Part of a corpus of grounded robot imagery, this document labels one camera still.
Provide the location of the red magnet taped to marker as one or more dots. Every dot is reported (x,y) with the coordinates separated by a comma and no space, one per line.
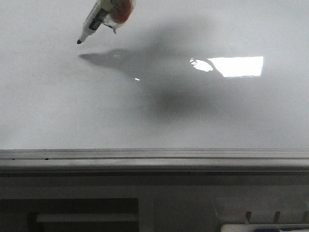
(119,13)

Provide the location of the white whiteboard marker pen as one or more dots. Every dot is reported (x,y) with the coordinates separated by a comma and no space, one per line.
(95,18)

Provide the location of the white whiteboard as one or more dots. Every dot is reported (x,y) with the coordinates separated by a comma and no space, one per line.
(178,74)

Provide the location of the aluminium whiteboard tray rail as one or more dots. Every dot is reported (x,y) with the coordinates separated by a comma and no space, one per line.
(148,160)

